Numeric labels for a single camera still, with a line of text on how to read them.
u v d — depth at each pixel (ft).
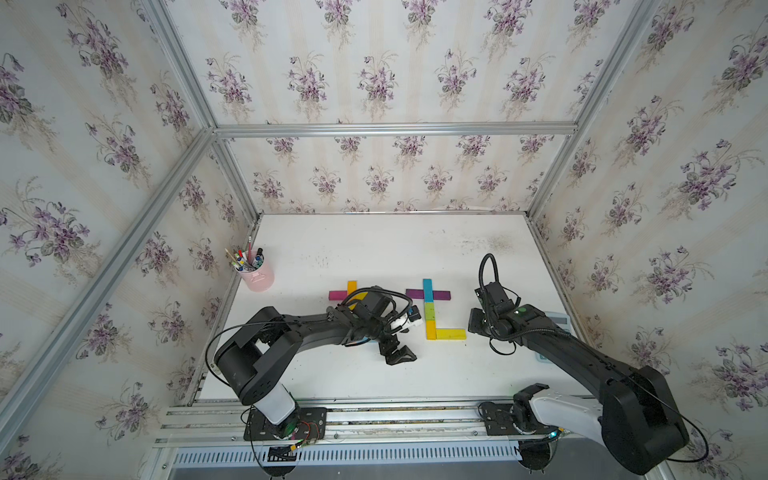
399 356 2.41
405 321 2.31
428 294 3.13
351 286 3.30
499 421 2.40
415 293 3.16
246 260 3.06
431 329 2.95
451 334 2.84
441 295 3.17
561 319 2.90
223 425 2.42
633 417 1.32
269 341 1.48
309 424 2.36
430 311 3.05
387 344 2.45
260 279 3.03
